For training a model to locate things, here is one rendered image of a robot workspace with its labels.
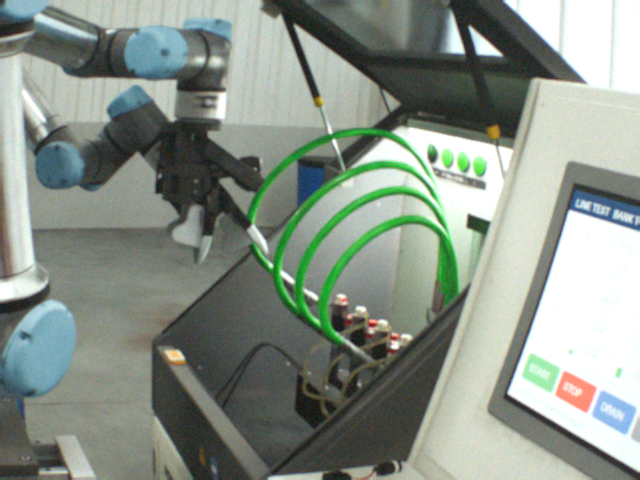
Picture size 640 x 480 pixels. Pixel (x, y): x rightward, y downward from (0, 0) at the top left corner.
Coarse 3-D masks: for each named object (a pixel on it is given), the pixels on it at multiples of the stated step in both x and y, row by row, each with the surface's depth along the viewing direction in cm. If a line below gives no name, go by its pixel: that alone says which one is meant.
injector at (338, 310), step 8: (336, 304) 151; (344, 304) 151; (336, 312) 151; (336, 320) 151; (344, 320) 152; (336, 328) 152; (344, 328) 152; (344, 336) 153; (336, 352) 153; (336, 368) 154; (328, 376) 155; (336, 376) 154; (336, 384) 154
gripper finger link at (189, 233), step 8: (192, 208) 123; (200, 208) 124; (192, 216) 123; (200, 216) 125; (184, 224) 123; (192, 224) 124; (200, 224) 125; (176, 232) 123; (184, 232) 124; (192, 232) 124; (200, 232) 124; (176, 240) 123; (184, 240) 124; (192, 240) 124; (200, 240) 124; (208, 240) 125; (200, 248) 125; (208, 248) 126; (200, 256) 126
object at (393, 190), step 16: (384, 192) 132; (400, 192) 133; (416, 192) 134; (352, 208) 131; (432, 208) 136; (336, 224) 130; (320, 240) 129; (304, 256) 129; (304, 272) 130; (448, 272) 140; (448, 288) 141; (304, 304) 131
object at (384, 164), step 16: (384, 160) 141; (352, 176) 138; (416, 176) 143; (320, 192) 137; (432, 192) 145; (304, 208) 136; (288, 224) 136; (288, 240) 137; (272, 272) 137; (288, 304) 139; (304, 320) 140
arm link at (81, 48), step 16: (48, 16) 100; (64, 16) 104; (48, 32) 101; (64, 32) 104; (80, 32) 107; (96, 32) 111; (112, 32) 113; (32, 48) 101; (48, 48) 103; (64, 48) 105; (80, 48) 108; (96, 48) 111; (64, 64) 109; (80, 64) 111; (96, 64) 113
